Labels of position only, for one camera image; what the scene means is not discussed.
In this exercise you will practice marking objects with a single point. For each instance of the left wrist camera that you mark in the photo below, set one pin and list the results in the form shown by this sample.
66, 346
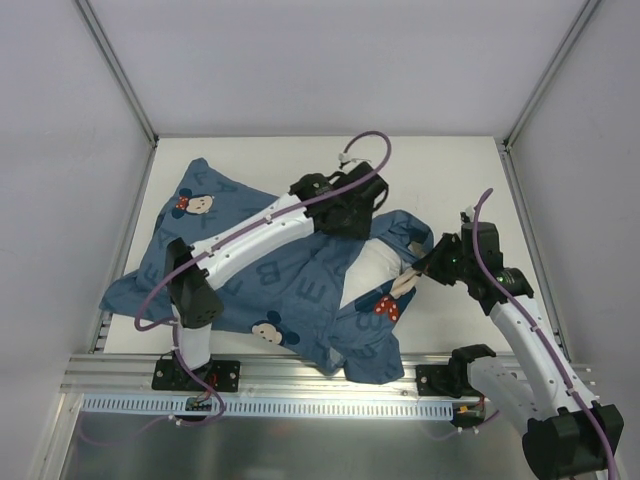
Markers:
345, 159

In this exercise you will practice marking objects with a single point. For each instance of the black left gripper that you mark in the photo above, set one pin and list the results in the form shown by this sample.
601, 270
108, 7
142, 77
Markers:
347, 220

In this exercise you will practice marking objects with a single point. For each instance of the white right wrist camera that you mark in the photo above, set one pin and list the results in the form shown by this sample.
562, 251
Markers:
468, 215

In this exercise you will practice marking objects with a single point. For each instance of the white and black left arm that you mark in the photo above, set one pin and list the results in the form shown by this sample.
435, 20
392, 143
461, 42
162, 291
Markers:
195, 272

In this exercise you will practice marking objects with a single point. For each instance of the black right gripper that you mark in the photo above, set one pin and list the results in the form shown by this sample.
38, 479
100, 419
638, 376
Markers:
441, 260

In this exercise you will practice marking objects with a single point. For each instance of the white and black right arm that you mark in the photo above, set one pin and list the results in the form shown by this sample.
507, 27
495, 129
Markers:
565, 431

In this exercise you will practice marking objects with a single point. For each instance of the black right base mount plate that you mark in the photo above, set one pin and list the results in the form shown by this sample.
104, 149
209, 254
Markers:
443, 380

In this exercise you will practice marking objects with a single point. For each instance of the left aluminium frame post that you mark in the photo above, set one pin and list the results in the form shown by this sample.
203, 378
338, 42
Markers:
100, 37

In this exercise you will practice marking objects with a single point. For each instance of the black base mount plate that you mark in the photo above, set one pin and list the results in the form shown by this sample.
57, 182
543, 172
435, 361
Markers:
443, 380
221, 375

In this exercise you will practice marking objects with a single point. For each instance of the blue cartoon print pillowcase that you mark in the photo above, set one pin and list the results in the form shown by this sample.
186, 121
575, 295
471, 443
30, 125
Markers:
290, 297

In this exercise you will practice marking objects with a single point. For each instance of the white slotted cable duct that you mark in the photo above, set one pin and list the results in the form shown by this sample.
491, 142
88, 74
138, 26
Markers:
270, 407

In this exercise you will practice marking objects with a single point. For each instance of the right aluminium frame post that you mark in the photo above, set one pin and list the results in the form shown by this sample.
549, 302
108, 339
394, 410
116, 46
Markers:
570, 39

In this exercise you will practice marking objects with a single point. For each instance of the aluminium frame post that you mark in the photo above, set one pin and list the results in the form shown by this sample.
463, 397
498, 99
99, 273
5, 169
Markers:
100, 37
570, 39

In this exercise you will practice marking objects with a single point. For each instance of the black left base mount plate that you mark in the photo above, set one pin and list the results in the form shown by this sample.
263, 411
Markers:
221, 375

